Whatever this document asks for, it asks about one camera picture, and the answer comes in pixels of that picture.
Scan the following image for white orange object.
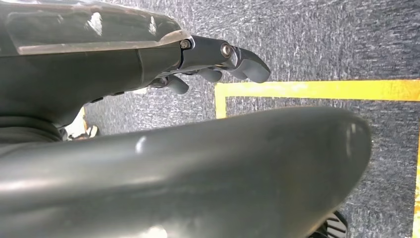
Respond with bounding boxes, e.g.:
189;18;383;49
64;107;101;142

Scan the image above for yellow floor tape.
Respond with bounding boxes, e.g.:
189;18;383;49
214;79;420;238

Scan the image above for black white striped object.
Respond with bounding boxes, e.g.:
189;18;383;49
308;210;349;238

